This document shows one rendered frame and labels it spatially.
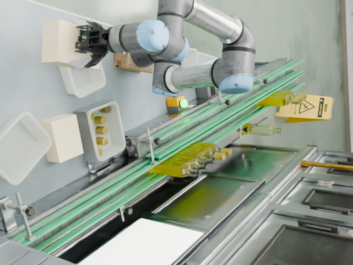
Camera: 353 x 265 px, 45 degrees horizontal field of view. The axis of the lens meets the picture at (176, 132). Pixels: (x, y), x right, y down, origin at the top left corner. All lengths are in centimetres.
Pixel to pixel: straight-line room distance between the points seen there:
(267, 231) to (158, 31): 91
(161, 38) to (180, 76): 62
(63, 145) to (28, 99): 22
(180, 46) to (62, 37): 35
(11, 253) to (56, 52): 57
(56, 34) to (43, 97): 47
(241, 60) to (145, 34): 49
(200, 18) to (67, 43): 40
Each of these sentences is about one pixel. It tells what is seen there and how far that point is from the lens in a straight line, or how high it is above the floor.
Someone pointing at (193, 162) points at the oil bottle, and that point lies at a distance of 188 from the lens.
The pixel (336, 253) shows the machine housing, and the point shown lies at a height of 174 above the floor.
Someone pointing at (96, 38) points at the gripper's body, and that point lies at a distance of 120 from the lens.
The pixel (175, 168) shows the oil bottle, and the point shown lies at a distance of 186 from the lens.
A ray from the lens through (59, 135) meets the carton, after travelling 168.
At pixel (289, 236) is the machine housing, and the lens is 165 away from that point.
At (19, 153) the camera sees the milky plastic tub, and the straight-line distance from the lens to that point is 167.
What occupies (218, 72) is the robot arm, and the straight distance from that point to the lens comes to 151.
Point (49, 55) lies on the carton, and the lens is 132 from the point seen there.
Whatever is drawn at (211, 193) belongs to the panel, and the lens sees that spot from 191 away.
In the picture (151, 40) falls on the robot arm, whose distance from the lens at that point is 107.
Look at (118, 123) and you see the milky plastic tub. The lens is 187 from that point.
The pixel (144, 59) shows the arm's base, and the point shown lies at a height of 89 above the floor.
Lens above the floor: 215
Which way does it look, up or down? 37 degrees down
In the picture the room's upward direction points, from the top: 94 degrees clockwise
